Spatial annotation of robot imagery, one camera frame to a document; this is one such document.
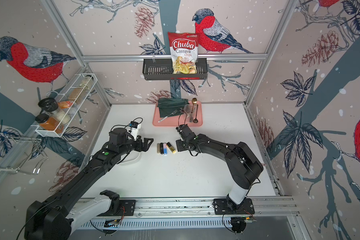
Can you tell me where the Chuba cassava chips bag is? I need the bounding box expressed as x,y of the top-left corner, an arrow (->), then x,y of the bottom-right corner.
168,33 -> 199,74

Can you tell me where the black wall basket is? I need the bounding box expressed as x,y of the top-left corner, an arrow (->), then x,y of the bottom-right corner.
143,58 -> 208,81

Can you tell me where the white wire spice rack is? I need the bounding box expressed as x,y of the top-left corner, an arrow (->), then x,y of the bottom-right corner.
36,73 -> 98,138

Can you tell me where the gold black lipstick tube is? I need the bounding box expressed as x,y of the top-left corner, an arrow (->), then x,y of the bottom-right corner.
167,142 -> 177,154

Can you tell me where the aluminium front rail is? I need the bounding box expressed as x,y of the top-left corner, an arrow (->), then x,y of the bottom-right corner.
47,196 -> 301,219

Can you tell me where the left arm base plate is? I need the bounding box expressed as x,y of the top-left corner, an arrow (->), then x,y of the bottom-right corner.
104,200 -> 137,217

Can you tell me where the gold long spoon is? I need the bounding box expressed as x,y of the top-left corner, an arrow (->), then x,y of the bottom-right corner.
191,98 -> 198,123

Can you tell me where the white storage box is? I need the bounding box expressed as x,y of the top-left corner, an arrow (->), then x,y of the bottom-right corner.
118,151 -> 142,166

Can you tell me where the black lid spice jar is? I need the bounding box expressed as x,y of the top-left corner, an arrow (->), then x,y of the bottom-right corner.
38,98 -> 71,125

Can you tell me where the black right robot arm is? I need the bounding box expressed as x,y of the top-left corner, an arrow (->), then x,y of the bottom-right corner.
176,125 -> 264,211

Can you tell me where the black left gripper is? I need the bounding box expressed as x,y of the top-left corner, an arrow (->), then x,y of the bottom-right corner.
119,134 -> 154,156

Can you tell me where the dark green cloth napkin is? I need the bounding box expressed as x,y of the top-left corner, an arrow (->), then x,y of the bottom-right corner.
157,98 -> 189,118

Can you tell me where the clear ribbed glass cup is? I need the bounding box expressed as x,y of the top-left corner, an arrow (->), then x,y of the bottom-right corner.
184,104 -> 193,123

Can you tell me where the white handled fork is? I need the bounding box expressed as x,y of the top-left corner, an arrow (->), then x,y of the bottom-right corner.
158,110 -> 178,123

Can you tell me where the pink blue lipstick tube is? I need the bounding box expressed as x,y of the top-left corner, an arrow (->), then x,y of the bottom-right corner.
163,143 -> 168,155

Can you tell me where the metal wire hook rack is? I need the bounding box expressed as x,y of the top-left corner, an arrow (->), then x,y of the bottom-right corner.
0,137 -> 49,175

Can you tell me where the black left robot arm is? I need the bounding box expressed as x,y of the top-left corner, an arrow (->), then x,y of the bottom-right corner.
21,128 -> 154,240

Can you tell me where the pink silicone mat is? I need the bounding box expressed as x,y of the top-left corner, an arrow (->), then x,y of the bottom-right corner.
152,101 -> 203,127

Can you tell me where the beige lipstick tube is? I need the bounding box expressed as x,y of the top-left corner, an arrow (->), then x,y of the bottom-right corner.
157,143 -> 161,154

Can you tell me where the orange spice jar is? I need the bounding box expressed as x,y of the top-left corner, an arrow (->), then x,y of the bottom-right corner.
35,114 -> 64,134

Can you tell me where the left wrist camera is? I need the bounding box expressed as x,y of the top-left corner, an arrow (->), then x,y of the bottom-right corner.
129,121 -> 141,141

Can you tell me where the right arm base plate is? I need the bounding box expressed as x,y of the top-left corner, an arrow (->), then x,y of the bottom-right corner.
213,197 -> 255,215

